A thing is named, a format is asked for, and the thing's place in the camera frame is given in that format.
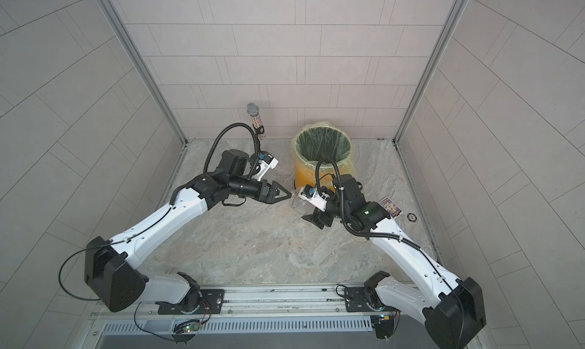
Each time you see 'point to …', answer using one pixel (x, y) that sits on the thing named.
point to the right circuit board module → (384, 326)
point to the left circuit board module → (186, 331)
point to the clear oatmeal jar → (299, 203)
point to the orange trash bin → (301, 180)
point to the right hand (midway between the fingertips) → (310, 204)
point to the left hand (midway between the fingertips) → (286, 193)
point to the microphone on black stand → (253, 110)
